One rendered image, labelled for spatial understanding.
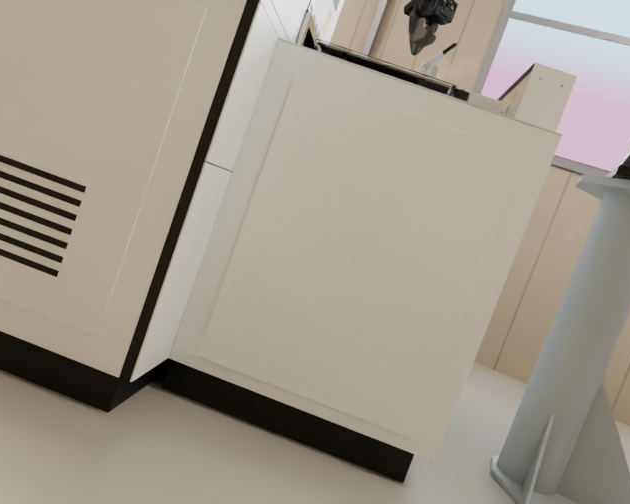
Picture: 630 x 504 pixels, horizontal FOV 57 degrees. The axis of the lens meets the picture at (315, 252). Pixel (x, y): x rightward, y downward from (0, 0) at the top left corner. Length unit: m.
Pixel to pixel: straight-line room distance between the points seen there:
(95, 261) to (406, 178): 0.64
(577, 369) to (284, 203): 0.85
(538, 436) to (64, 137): 1.31
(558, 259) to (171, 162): 2.52
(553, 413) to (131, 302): 1.07
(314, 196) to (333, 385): 0.41
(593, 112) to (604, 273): 1.87
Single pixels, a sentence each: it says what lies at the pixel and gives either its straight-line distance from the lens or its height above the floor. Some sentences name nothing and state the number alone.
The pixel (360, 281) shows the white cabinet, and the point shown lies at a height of 0.39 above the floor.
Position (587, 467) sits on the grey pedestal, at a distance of 1.75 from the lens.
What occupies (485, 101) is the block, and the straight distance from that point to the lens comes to 1.53.
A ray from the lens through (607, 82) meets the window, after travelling 3.44.
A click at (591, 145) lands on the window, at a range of 3.35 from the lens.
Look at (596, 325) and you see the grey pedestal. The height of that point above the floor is 0.47.
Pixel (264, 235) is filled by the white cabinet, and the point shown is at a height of 0.41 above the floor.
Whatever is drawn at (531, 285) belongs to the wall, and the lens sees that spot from 3.28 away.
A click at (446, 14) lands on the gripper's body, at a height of 1.09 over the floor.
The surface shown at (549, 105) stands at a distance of 1.37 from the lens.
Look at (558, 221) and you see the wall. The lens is 3.30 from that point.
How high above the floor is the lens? 0.51
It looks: 5 degrees down
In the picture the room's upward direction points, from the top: 20 degrees clockwise
